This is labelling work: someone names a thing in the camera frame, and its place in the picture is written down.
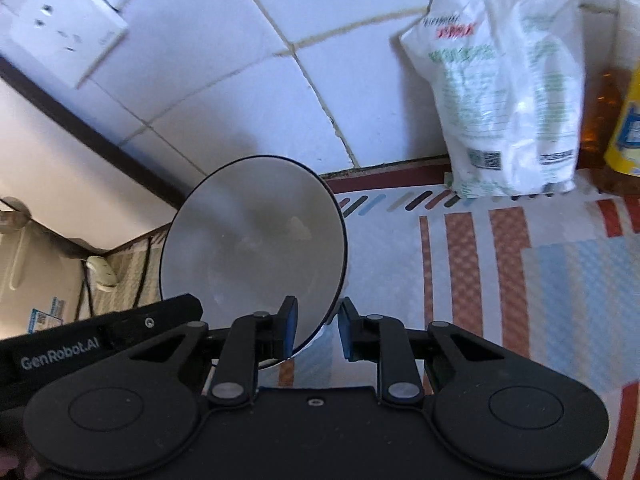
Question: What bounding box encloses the yellow label bottle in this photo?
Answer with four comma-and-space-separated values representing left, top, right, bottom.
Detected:
575, 57, 640, 196

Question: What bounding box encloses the white rice cooker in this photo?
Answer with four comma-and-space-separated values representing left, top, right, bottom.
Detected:
0, 197, 88, 336

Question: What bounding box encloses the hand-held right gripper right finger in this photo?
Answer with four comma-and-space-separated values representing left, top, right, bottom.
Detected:
337, 297, 506, 407

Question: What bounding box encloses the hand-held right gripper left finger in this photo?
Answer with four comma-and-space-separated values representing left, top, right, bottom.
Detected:
131, 296, 301, 408

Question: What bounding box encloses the white plastic bag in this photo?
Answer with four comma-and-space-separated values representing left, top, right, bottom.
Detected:
399, 0, 587, 199

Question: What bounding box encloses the striped tablecloth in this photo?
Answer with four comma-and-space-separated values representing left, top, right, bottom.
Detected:
90, 182, 640, 480

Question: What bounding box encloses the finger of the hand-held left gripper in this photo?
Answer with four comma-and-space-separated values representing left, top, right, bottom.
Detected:
102, 294, 203, 357

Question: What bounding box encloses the white wall socket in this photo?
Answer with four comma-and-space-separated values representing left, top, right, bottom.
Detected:
0, 0, 130, 89

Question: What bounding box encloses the white ribbed bowl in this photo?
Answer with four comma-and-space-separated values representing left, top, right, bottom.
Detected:
160, 156, 349, 367

